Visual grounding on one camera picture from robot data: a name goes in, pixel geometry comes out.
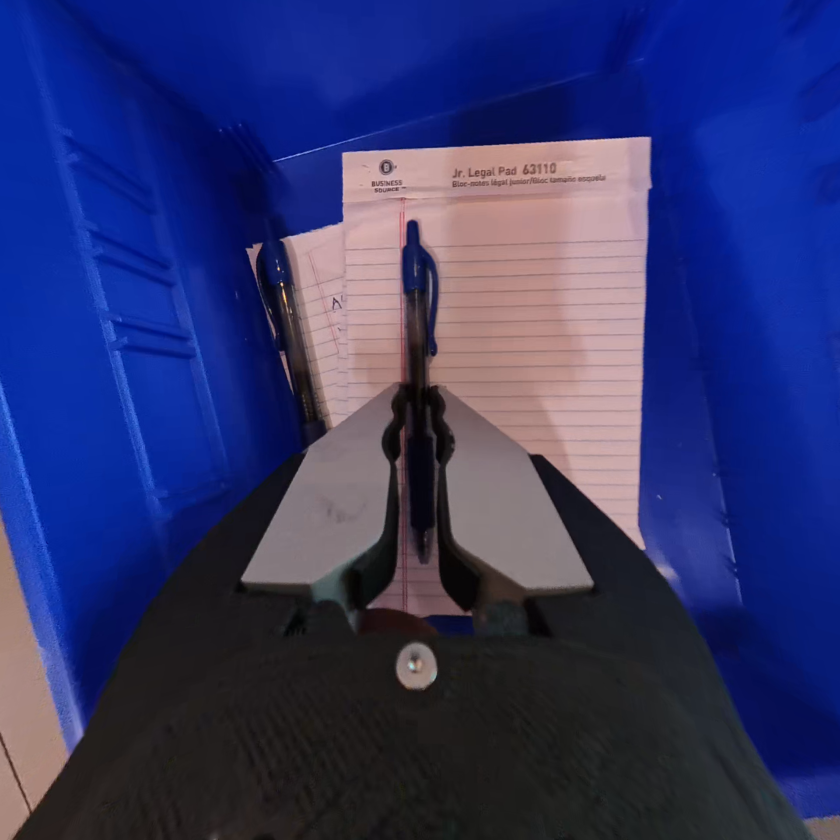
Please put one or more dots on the blue retractable pen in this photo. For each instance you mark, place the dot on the blue retractable pen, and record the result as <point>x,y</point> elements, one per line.
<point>413,262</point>
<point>275,269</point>

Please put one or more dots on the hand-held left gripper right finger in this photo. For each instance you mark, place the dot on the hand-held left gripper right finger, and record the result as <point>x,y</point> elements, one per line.
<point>512,525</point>

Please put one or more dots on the blue plastic bin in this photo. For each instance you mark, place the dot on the blue plastic bin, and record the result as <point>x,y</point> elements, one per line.
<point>131,197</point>

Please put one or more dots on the white lined legal pad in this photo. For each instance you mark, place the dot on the white lined legal pad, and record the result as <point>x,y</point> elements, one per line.
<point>525,328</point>

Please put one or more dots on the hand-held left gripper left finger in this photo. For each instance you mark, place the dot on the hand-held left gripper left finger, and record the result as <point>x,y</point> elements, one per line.
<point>315,525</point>

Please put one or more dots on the handwritten lined paper sheet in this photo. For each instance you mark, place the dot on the handwritten lined paper sheet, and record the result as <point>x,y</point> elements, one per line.
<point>321,275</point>

